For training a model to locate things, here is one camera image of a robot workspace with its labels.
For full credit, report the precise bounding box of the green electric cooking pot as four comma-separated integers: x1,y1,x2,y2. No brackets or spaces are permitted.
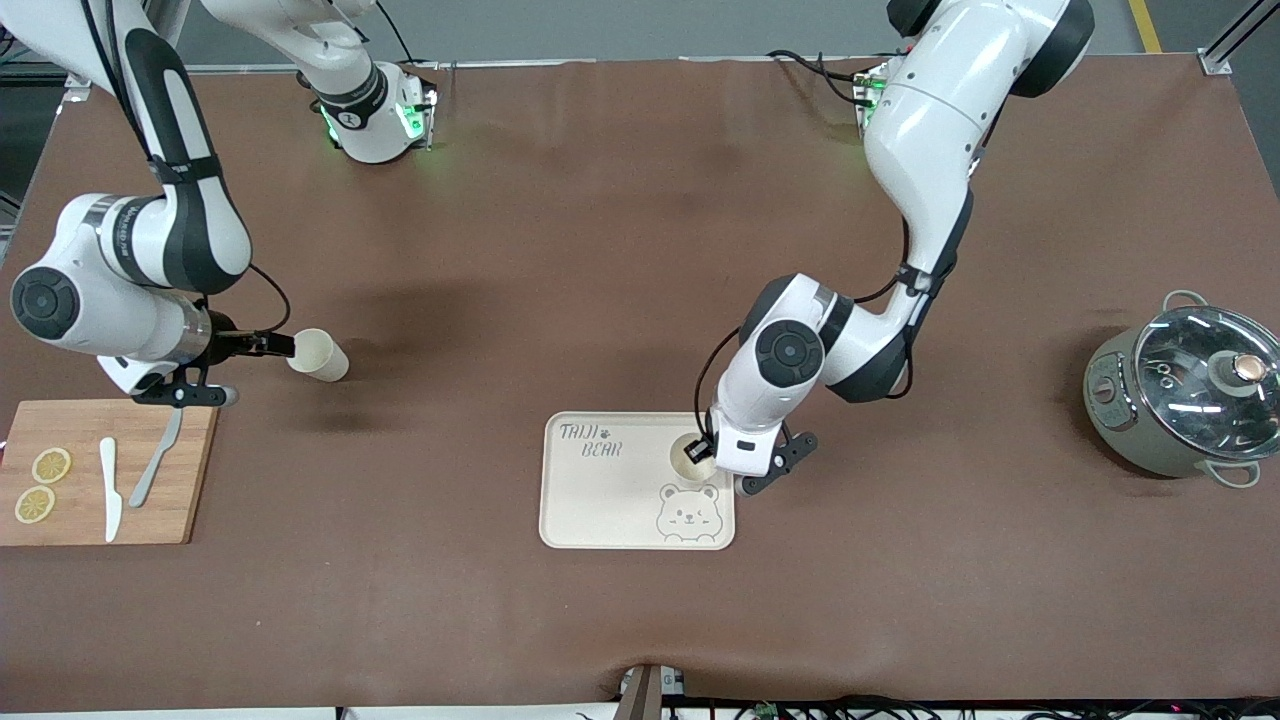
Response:
1083,290,1280,490

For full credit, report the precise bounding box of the white plastic knife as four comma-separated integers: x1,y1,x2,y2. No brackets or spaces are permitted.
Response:
98,437,124,544

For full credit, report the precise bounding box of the wooden cutting board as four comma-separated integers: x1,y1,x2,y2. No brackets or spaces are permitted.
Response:
0,398,221,547

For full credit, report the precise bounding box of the white plastic cup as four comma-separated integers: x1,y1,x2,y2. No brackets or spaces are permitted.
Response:
668,432,718,483
288,328,351,384

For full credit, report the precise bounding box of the cream bear print tray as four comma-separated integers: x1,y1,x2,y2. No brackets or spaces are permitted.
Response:
538,411,737,552

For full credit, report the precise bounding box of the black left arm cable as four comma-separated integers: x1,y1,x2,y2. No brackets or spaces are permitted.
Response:
694,330,746,449
850,215,918,401

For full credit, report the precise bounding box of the glass pot lid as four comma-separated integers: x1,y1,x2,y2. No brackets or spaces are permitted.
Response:
1135,304,1280,453

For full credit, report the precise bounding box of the black right base cable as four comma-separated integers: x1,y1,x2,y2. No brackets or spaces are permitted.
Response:
375,0,423,67

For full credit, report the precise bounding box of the grey plastic knife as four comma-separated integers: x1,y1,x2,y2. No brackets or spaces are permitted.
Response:
128,407,185,509

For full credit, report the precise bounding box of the brown table cover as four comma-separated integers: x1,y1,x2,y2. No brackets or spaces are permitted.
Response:
0,58,1280,707

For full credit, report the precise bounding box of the black left base cable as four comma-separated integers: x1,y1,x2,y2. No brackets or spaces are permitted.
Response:
767,48,881,103

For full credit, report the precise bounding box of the black base cable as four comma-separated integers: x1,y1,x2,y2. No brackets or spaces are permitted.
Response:
767,48,881,103
375,0,423,67

